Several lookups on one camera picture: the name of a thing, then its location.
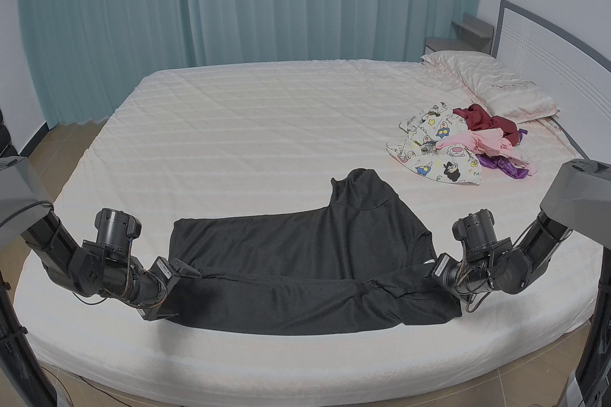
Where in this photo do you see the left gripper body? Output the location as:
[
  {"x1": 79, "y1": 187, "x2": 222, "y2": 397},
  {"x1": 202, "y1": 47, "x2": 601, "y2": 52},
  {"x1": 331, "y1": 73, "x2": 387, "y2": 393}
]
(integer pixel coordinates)
[{"x1": 102, "y1": 256, "x2": 183, "y2": 323}]

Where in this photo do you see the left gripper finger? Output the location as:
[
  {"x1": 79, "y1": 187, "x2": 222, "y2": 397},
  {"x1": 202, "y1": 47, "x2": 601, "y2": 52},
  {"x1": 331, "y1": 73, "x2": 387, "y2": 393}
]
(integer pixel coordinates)
[
  {"x1": 170, "y1": 257, "x2": 203, "y2": 279},
  {"x1": 152, "y1": 298, "x2": 180, "y2": 323}
]

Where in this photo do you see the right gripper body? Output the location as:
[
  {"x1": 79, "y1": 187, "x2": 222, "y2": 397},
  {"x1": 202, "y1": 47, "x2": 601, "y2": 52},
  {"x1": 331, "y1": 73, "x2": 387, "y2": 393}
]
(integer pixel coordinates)
[{"x1": 431, "y1": 254, "x2": 479, "y2": 300}]

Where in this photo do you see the black T-shirt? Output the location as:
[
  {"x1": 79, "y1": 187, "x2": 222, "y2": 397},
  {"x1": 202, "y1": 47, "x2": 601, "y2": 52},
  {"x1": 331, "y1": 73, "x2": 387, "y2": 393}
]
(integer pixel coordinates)
[{"x1": 168, "y1": 168, "x2": 463, "y2": 337}]

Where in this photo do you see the bed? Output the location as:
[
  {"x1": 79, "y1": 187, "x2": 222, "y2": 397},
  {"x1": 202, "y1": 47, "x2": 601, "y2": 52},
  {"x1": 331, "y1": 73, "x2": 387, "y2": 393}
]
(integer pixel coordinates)
[{"x1": 13, "y1": 0, "x2": 611, "y2": 407}]

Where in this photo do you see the white printed pyjama garment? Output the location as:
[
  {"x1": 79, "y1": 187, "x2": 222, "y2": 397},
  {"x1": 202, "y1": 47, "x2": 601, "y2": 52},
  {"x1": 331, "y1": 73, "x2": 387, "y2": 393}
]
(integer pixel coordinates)
[{"x1": 386, "y1": 102, "x2": 483, "y2": 188}]

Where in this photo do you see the purple garment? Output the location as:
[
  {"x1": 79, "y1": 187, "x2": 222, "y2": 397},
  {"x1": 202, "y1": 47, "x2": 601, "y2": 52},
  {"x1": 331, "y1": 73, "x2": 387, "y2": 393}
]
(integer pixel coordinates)
[{"x1": 478, "y1": 126, "x2": 531, "y2": 181}]

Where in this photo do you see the pink garment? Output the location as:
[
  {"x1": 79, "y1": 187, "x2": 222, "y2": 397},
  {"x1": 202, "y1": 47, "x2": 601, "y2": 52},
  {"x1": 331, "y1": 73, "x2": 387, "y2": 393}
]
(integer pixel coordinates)
[{"x1": 436, "y1": 128, "x2": 538, "y2": 177}]

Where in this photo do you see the dark red garment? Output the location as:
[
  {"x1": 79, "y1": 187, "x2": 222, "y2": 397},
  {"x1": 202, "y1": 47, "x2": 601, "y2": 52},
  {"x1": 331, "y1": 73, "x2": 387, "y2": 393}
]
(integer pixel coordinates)
[{"x1": 452, "y1": 103, "x2": 519, "y2": 134}]

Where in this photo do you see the cream pillow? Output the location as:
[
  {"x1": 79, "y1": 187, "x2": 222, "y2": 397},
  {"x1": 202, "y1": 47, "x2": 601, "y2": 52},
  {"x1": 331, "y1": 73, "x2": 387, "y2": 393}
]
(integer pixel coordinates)
[{"x1": 420, "y1": 50, "x2": 562, "y2": 122}]

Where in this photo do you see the grey bedside table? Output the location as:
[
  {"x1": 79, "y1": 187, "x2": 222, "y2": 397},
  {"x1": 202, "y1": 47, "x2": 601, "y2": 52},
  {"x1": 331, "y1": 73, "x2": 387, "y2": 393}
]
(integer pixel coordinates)
[{"x1": 424, "y1": 12, "x2": 495, "y2": 58}]

